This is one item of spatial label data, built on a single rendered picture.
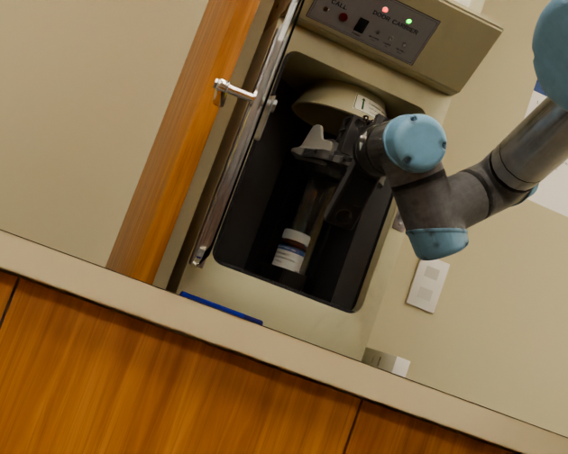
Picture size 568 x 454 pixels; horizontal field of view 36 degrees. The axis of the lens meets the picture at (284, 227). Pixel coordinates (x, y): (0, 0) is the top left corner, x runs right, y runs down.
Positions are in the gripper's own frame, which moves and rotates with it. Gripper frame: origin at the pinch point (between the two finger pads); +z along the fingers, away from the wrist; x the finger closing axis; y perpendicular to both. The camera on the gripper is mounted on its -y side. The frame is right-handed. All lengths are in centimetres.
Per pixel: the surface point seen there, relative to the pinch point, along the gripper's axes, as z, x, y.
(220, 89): -32.0, 25.9, -1.4
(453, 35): -12.0, -7.7, 25.5
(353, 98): -1.6, 1.1, 12.5
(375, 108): -1.1, -3.1, 12.6
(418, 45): -9.5, -3.7, 22.5
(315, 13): -7.8, 13.4, 20.6
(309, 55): -4.0, 11.1, 15.4
